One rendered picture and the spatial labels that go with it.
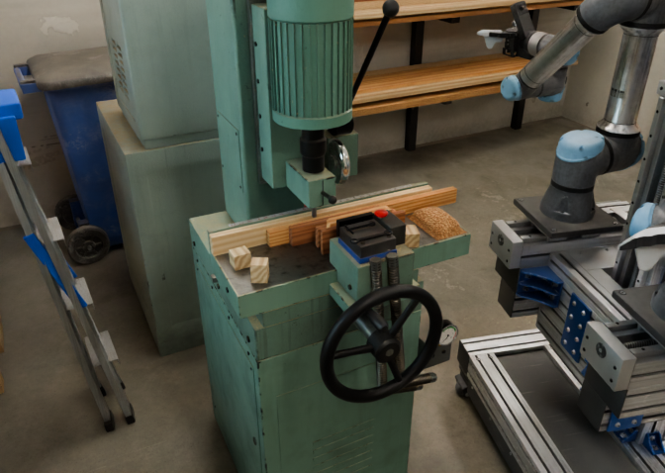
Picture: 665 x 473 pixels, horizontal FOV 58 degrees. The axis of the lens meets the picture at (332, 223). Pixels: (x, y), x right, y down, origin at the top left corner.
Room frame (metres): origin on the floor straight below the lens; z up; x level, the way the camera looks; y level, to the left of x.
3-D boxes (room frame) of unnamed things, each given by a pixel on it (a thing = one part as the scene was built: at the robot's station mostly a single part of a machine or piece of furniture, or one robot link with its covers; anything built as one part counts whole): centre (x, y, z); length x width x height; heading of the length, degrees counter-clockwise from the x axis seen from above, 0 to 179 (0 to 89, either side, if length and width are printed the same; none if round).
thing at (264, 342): (1.38, 0.10, 0.76); 0.57 x 0.45 x 0.09; 26
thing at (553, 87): (1.84, -0.67, 1.12); 0.11 x 0.08 x 0.11; 116
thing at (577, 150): (1.56, -0.69, 0.98); 0.13 x 0.12 x 0.14; 116
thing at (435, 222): (1.33, -0.26, 0.92); 0.14 x 0.09 x 0.04; 26
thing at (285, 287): (1.20, -0.05, 0.87); 0.61 x 0.30 x 0.06; 116
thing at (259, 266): (1.08, 0.16, 0.92); 0.04 x 0.03 x 0.05; 88
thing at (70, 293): (1.56, 0.86, 0.58); 0.27 x 0.25 x 1.16; 120
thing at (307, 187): (1.29, 0.05, 1.03); 0.14 x 0.07 x 0.09; 26
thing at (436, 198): (1.34, -0.09, 0.92); 0.54 x 0.02 x 0.04; 116
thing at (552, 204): (1.55, -0.68, 0.87); 0.15 x 0.15 x 0.10
